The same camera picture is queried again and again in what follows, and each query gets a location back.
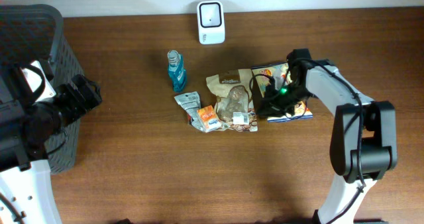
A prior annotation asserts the yellow snack bag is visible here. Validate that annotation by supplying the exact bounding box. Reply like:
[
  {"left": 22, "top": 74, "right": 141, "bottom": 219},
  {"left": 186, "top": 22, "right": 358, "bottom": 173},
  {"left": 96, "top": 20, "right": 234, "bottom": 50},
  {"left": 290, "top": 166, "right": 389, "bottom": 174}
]
[{"left": 251, "top": 62, "right": 313, "bottom": 123}]

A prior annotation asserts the orange white small box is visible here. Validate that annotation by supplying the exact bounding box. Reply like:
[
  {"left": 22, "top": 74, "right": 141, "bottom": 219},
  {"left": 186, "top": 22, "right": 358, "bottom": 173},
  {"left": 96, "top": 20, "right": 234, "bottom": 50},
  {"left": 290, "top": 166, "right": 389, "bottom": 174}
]
[{"left": 197, "top": 105, "right": 222, "bottom": 133}]

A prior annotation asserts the silver triangular snack packet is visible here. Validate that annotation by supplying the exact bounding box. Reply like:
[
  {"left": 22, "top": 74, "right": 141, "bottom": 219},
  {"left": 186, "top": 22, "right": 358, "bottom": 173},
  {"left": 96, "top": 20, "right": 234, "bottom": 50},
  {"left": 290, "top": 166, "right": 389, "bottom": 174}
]
[{"left": 174, "top": 91, "right": 205, "bottom": 132}]

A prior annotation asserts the teal mouthwash bottle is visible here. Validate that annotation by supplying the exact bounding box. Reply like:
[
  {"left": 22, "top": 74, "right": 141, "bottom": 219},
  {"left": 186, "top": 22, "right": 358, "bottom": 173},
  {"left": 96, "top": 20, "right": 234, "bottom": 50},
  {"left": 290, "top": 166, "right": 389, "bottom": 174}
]
[{"left": 167, "top": 50, "right": 187, "bottom": 92}]

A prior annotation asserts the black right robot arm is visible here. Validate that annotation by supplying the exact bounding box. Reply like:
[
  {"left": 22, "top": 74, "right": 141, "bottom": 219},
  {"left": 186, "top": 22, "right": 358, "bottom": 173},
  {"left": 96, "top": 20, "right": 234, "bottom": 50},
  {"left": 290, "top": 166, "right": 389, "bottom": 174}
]
[{"left": 256, "top": 48, "right": 398, "bottom": 223}]

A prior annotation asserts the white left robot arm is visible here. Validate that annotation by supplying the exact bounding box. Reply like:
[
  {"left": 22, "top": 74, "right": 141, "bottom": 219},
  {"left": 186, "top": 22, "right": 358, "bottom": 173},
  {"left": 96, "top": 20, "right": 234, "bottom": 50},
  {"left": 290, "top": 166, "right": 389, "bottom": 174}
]
[{"left": 1, "top": 60, "right": 102, "bottom": 223}]

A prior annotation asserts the white barcode scanner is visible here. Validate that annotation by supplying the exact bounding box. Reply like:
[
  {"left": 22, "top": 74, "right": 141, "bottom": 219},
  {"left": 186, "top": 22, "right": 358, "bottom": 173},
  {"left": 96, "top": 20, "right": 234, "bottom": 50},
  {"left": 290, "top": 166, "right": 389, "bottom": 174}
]
[{"left": 197, "top": 1, "right": 225, "bottom": 45}]

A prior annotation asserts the grey plastic lattice basket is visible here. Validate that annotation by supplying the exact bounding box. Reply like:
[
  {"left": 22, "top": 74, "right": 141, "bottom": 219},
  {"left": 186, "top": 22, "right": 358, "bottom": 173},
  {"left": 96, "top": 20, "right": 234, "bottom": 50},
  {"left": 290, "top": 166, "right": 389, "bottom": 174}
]
[{"left": 1, "top": 4, "right": 84, "bottom": 174}]

